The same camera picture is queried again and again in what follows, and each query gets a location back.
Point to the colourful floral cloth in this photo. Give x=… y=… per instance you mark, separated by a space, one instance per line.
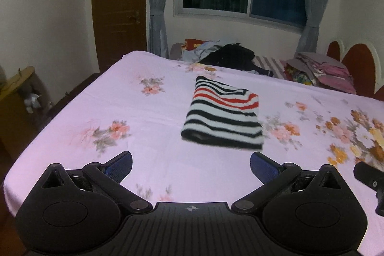
x=293 y=74

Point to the light clothes pile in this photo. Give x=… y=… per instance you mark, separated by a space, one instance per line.
x=179 y=51

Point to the grey striped cloth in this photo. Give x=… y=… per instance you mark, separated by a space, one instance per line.
x=271 y=64

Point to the red white headboard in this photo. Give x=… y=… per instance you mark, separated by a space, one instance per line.
x=362 y=62

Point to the folded pink grey bedding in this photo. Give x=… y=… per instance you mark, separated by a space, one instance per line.
x=324 y=71

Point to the pink floral bed sheet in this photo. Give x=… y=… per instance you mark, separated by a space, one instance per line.
x=140 y=105

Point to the wooden side table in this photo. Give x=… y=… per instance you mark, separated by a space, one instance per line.
x=23 y=106

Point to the striped knit sweater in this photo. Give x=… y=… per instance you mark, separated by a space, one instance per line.
x=223 y=115

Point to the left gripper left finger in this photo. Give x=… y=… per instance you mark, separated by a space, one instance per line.
x=107 y=178

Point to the black garment pile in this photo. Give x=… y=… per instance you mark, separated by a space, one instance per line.
x=235 y=57

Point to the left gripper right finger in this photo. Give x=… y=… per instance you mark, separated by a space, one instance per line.
x=275 y=179

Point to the brown wooden door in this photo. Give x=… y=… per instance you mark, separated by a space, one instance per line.
x=119 y=28

